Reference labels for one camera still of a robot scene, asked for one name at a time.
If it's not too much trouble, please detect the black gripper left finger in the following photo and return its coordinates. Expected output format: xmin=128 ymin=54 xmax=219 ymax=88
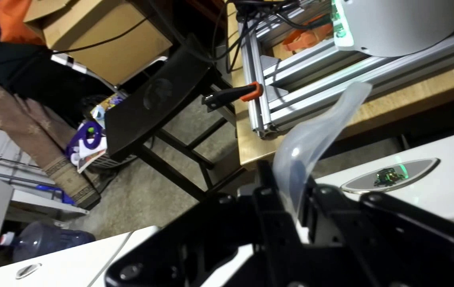
xmin=253 ymin=161 xmax=301 ymax=250

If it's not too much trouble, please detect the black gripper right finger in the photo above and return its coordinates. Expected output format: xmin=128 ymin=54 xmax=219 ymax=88
xmin=315 ymin=185 xmax=454 ymax=250

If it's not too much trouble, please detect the clear plastic brush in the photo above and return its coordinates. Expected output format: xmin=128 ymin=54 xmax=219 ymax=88
xmin=272 ymin=81 xmax=372 ymax=219

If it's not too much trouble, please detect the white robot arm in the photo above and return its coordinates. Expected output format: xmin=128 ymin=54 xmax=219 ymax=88
xmin=245 ymin=0 xmax=454 ymax=217

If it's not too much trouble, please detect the wooden base board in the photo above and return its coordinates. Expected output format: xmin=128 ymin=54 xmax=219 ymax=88
xmin=234 ymin=0 xmax=454 ymax=167

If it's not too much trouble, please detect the black chair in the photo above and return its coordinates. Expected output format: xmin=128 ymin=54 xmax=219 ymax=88
xmin=105 ymin=35 xmax=243 ymax=199

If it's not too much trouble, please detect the blue water jug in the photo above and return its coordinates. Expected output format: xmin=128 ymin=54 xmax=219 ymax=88
xmin=12 ymin=222 xmax=95 ymax=262

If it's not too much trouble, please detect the cardboard box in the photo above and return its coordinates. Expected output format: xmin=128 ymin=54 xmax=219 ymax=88
xmin=23 ymin=0 xmax=171 ymax=85

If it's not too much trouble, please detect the orange handled clamp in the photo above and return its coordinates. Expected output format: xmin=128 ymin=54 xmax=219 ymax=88
xmin=202 ymin=81 xmax=262 ymax=110

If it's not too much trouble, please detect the aluminium extrusion frame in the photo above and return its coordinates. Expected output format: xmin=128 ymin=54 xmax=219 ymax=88
xmin=242 ymin=22 xmax=454 ymax=137

